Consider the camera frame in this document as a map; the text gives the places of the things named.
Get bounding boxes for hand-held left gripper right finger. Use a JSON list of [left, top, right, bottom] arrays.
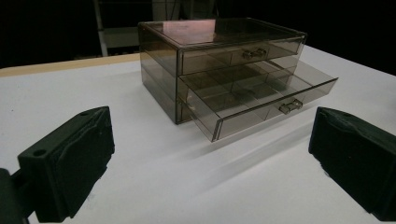
[[308, 106, 396, 222]]

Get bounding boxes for white metal stand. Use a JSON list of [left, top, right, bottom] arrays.
[[92, 0, 141, 58]]

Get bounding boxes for smoky transparent acrylic drawer cabinet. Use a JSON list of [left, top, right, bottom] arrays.
[[137, 17, 308, 125]]

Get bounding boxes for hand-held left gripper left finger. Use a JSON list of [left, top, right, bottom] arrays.
[[17, 105, 116, 224]]

